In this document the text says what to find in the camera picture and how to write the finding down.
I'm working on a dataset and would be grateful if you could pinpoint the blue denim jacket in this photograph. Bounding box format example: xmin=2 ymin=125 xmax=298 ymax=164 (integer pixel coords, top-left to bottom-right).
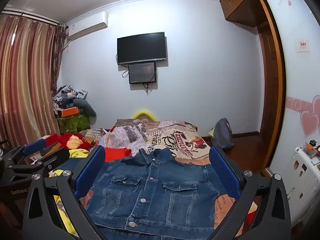
xmin=60 ymin=147 xmax=234 ymax=240

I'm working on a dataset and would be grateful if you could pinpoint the yellow cartoon garment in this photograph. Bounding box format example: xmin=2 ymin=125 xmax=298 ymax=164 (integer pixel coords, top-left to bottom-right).
xmin=49 ymin=149 xmax=89 ymax=237

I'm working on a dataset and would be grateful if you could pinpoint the red plush toy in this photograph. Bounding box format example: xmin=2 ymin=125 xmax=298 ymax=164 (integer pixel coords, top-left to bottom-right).
xmin=44 ymin=133 xmax=93 ymax=151

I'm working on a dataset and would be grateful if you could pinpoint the green patterned box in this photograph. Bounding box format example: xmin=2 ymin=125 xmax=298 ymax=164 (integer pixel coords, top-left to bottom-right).
xmin=57 ymin=114 xmax=90 ymax=134

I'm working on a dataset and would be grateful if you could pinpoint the grey blue backpack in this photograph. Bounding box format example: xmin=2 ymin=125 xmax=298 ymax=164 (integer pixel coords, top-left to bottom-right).
xmin=212 ymin=118 xmax=234 ymax=150

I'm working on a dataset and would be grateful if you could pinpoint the orange box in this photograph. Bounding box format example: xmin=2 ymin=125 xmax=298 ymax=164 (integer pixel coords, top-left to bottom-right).
xmin=61 ymin=107 xmax=79 ymax=118

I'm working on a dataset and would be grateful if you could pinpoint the dark grey cushion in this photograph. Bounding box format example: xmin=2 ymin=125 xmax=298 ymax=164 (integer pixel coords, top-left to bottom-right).
xmin=73 ymin=98 xmax=97 ymax=118

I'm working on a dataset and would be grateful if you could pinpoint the newspaper print bed cover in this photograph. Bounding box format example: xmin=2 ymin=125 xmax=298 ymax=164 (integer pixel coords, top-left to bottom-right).
xmin=80 ymin=118 xmax=258 ymax=238

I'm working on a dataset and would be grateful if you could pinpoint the yellow curved pillow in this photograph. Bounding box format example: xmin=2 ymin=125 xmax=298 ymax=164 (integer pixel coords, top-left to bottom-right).
xmin=133 ymin=109 xmax=157 ymax=122

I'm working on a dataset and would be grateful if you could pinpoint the striped pink curtain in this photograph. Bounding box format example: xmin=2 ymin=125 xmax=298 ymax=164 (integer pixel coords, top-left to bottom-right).
xmin=1 ymin=14 xmax=66 ymax=146

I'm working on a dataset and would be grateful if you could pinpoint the white air conditioner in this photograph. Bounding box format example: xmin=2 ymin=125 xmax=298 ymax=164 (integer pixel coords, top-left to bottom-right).
xmin=68 ymin=11 xmax=108 ymax=41

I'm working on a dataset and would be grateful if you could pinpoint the small black wall monitor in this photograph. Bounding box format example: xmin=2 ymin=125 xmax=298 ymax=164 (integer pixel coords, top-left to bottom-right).
xmin=129 ymin=62 xmax=157 ymax=85

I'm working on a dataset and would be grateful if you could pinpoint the black wall television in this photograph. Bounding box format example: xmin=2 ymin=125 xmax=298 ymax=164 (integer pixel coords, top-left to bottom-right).
xmin=117 ymin=32 xmax=167 ymax=64

